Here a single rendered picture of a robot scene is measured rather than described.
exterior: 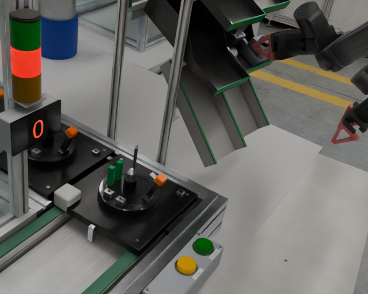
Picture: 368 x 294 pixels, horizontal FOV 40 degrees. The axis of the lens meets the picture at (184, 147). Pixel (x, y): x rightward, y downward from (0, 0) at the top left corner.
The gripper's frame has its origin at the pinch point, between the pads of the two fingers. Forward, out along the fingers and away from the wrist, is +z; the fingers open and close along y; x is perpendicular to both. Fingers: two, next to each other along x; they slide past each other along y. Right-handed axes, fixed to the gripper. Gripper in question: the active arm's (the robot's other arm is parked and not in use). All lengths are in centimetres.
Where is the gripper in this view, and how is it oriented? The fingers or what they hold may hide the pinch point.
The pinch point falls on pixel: (261, 45)
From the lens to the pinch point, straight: 134.9
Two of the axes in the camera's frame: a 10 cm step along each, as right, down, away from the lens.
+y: -6.9, 2.9, -6.6
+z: -7.1, -1.0, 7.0
